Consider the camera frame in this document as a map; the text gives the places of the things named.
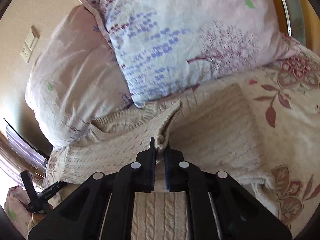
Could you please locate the beige cable-knit sweater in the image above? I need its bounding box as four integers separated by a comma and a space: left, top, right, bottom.
58, 82, 278, 240

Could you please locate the pink floral pillow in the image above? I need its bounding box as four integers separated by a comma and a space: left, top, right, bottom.
25, 5, 132, 150

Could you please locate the wall switch plate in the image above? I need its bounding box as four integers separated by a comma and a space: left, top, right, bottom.
20, 26, 40, 63

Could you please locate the blue floral pillow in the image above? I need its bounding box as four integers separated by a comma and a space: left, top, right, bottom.
79, 0, 299, 107

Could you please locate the floral bed quilt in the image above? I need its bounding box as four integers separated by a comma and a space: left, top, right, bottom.
44, 37, 319, 237

